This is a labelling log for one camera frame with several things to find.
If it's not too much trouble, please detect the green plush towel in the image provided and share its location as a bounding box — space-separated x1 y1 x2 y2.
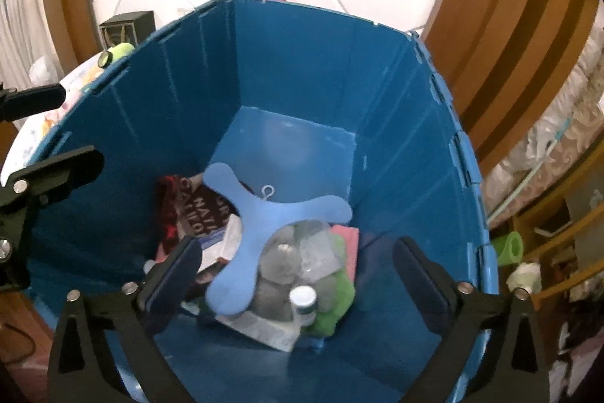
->
305 232 355 338

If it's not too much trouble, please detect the pink flower tissue pack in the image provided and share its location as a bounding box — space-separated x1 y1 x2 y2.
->
332 225 361 282

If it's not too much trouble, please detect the blue plastic crate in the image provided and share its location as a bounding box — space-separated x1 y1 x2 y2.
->
30 0 496 402

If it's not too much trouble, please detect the maroon knit beanie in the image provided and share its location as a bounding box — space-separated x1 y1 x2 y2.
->
157 173 247 258

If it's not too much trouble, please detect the clear bag of items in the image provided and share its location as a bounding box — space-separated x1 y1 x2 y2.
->
251 221 347 322

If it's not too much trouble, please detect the black gift box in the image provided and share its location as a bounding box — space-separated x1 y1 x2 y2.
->
99 11 156 49

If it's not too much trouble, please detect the green frog plush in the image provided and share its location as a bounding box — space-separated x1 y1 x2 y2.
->
97 42 135 69

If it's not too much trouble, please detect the small white capped bottle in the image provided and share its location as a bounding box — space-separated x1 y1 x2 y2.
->
289 286 317 327

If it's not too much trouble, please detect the white green patch box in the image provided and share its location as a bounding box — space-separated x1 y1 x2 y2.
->
216 311 300 353

